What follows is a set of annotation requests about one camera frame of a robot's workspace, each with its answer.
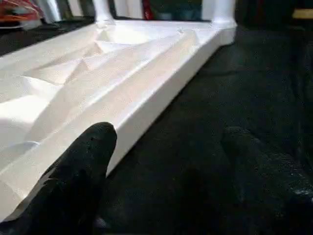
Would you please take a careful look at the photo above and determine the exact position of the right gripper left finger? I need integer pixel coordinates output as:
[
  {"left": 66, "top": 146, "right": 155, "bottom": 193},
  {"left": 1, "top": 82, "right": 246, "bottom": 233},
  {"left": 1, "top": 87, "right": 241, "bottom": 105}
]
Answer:
[{"left": 0, "top": 122, "right": 118, "bottom": 235}]

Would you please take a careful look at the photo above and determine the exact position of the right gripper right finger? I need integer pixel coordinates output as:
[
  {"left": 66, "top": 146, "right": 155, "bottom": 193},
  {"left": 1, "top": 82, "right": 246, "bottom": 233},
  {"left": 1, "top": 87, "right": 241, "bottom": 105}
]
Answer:
[{"left": 220, "top": 126, "right": 313, "bottom": 235}]

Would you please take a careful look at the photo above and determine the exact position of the white plastic table top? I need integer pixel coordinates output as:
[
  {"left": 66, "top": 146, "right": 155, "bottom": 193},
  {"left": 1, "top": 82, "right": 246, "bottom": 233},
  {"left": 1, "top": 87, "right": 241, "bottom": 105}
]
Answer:
[{"left": 0, "top": 19, "right": 238, "bottom": 223}]

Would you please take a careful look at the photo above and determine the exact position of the white plastic table leg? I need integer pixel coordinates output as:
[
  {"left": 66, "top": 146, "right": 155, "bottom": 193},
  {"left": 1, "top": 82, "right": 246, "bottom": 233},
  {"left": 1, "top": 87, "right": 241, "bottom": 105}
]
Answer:
[
  {"left": 93, "top": 0, "right": 116, "bottom": 26},
  {"left": 202, "top": 0, "right": 237, "bottom": 26}
]

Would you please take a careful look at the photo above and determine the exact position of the black plastic mat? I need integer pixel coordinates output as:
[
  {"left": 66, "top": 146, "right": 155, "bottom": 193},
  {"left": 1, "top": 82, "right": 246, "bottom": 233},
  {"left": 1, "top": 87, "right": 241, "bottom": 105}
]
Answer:
[{"left": 0, "top": 17, "right": 313, "bottom": 235}]

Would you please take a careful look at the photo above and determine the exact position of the small beige label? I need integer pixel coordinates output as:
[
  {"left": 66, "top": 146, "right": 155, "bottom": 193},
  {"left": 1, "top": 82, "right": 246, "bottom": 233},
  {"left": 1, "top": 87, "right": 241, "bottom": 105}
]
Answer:
[{"left": 292, "top": 9, "right": 313, "bottom": 20}]

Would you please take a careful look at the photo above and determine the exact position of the white sideboard with glass doors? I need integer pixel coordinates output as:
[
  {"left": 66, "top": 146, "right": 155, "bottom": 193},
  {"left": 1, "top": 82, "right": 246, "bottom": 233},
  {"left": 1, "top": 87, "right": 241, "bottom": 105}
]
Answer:
[{"left": 113, "top": 0, "right": 205, "bottom": 23}]

